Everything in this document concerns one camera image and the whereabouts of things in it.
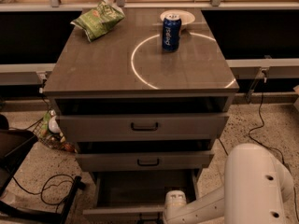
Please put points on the grey bottom drawer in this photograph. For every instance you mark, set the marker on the grey bottom drawer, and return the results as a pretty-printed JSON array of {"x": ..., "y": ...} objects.
[{"x": 137, "y": 195}]

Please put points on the grey drawer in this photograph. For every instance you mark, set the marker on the grey drawer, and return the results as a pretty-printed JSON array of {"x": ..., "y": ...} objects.
[
  {"x": 137, "y": 195},
  {"x": 115, "y": 162},
  {"x": 142, "y": 127}
]

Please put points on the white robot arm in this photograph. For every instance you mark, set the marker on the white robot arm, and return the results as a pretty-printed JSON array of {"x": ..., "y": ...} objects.
[{"x": 256, "y": 186}]

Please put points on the grey three-drawer cabinet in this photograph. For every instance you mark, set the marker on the grey three-drawer cabinet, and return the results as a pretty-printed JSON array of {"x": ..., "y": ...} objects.
[{"x": 126, "y": 72}]

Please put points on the grey top drawer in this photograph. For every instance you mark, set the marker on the grey top drawer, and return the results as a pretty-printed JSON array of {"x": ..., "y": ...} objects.
[{"x": 142, "y": 127}]

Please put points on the grey middle drawer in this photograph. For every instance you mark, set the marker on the grey middle drawer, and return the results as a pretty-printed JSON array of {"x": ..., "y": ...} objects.
[{"x": 115, "y": 162}]

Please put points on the blue Pepsi can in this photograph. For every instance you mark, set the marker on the blue Pepsi can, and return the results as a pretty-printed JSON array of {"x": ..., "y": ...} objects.
[{"x": 171, "y": 28}]

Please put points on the white bowl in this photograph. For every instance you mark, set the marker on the white bowl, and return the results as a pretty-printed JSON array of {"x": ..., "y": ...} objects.
[{"x": 186, "y": 17}]

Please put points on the green chip bag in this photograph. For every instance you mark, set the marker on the green chip bag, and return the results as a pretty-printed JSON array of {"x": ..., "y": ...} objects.
[{"x": 99, "y": 20}]

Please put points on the wire basket with items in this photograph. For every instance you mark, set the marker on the wire basket with items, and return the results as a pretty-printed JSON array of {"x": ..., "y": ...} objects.
[{"x": 50, "y": 135}]

